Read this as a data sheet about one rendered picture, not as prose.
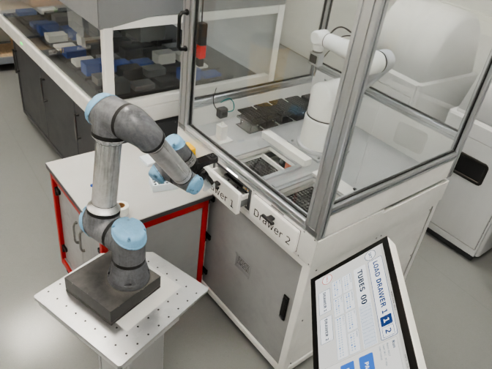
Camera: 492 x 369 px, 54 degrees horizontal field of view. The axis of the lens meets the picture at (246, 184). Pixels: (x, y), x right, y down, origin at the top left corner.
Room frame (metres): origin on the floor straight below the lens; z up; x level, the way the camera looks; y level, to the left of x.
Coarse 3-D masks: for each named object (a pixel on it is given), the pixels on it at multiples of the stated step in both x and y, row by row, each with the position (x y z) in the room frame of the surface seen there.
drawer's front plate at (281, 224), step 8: (256, 200) 1.70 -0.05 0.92; (256, 208) 1.69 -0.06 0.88; (264, 208) 1.66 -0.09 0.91; (272, 208) 1.64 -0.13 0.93; (280, 216) 1.60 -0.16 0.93; (264, 224) 1.64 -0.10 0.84; (280, 224) 1.58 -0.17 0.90; (288, 224) 1.55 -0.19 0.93; (272, 232) 1.60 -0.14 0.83; (280, 232) 1.57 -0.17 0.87; (288, 232) 1.54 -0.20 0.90; (296, 232) 1.51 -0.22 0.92; (280, 240) 1.56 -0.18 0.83; (296, 240) 1.51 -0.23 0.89; (288, 248) 1.53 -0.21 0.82; (296, 248) 1.52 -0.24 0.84
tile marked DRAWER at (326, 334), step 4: (328, 316) 1.02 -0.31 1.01; (320, 320) 1.03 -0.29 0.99; (324, 320) 1.02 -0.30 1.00; (328, 320) 1.01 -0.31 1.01; (320, 324) 1.01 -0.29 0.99; (324, 324) 1.00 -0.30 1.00; (328, 324) 0.99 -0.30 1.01; (332, 324) 0.99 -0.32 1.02; (320, 328) 1.00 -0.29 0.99; (324, 328) 0.99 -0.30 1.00; (328, 328) 0.98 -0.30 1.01; (332, 328) 0.97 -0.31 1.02; (320, 332) 0.98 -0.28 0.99; (324, 332) 0.97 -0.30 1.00; (328, 332) 0.97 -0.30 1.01; (332, 332) 0.96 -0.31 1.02; (324, 336) 0.96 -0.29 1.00; (328, 336) 0.95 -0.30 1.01; (332, 336) 0.94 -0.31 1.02; (324, 340) 0.94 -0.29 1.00; (328, 340) 0.94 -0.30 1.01
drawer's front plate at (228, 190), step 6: (204, 168) 1.89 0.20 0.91; (210, 168) 1.88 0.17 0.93; (210, 174) 1.86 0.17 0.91; (216, 174) 1.84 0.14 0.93; (216, 180) 1.82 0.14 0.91; (222, 180) 1.80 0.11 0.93; (222, 186) 1.79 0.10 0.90; (228, 186) 1.76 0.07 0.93; (222, 192) 1.79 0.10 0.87; (228, 192) 1.75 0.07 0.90; (234, 192) 1.72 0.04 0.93; (228, 198) 1.75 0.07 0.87; (234, 198) 1.72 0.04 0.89; (240, 198) 1.71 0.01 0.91; (228, 204) 1.75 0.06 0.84; (234, 204) 1.72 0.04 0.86; (240, 204) 1.71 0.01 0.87; (234, 210) 1.71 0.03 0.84
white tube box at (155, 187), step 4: (152, 180) 1.90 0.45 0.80; (152, 184) 1.87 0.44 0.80; (156, 184) 1.87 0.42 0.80; (160, 184) 1.88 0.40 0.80; (164, 184) 1.88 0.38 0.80; (168, 184) 1.89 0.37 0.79; (172, 184) 1.90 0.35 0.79; (152, 188) 1.86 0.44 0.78; (156, 188) 1.87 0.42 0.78; (160, 188) 1.88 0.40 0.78; (164, 188) 1.88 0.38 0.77; (168, 188) 1.89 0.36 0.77; (172, 188) 1.90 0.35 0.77; (176, 188) 1.91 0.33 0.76
